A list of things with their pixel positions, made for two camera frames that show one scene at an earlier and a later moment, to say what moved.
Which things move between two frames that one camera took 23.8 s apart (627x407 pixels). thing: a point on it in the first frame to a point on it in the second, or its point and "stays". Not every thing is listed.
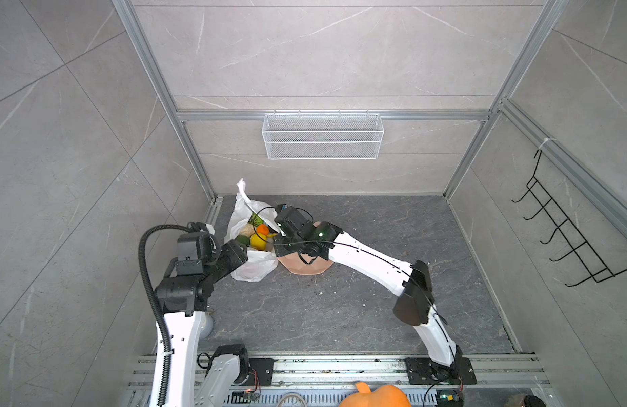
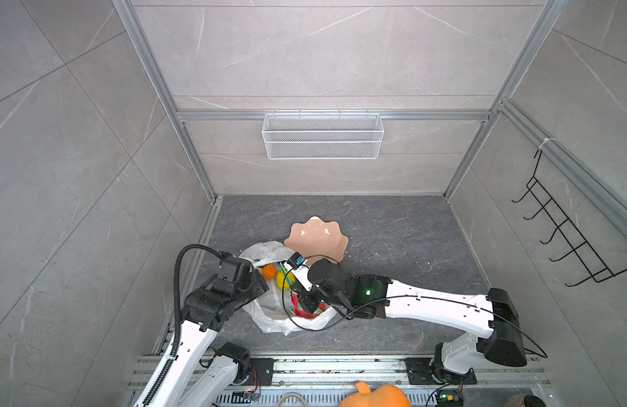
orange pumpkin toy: (381, 396) stays
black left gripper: (235, 257) to (258, 282)
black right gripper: (280, 241) to (303, 295)
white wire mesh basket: (323, 136) stays
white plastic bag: (259, 264) to (274, 309)
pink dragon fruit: (255, 220) to (300, 312)
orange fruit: (263, 229) to (269, 271)
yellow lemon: (258, 241) to (282, 282)
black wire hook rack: (563, 224) stays
